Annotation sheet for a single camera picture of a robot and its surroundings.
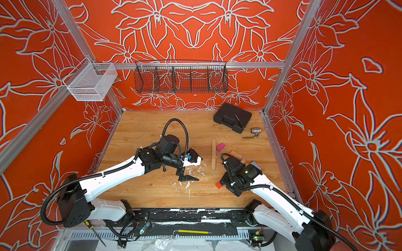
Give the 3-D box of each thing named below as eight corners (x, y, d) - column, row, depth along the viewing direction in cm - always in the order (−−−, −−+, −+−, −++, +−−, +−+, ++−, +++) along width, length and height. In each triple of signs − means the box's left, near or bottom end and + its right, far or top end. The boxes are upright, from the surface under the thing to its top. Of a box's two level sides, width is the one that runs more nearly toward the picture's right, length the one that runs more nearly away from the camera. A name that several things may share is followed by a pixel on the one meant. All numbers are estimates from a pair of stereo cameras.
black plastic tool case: (212, 121, 115) (213, 115, 110) (224, 106, 125) (225, 100, 120) (240, 134, 107) (242, 128, 102) (250, 116, 117) (253, 110, 112)
